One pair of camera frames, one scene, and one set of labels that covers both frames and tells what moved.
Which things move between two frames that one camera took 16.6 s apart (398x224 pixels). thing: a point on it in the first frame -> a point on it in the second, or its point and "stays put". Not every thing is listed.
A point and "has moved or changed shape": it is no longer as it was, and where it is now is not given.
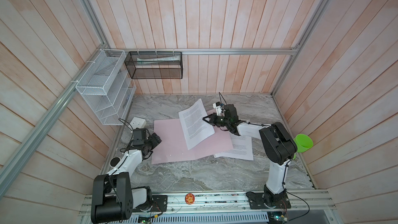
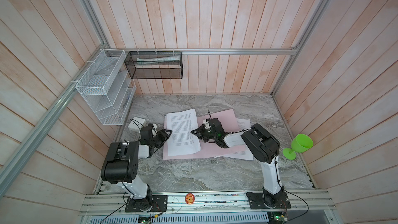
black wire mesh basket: x=155 y=65 stays put
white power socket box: x=138 y=123 stays put
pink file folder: x=168 y=144 has moved or changed shape
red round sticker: x=189 y=198 stays put
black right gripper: x=212 y=121 -> x=199 y=132
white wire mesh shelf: x=107 y=86 stays put
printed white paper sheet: x=196 y=129 has moved or changed shape
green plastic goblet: x=303 y=142 stays put
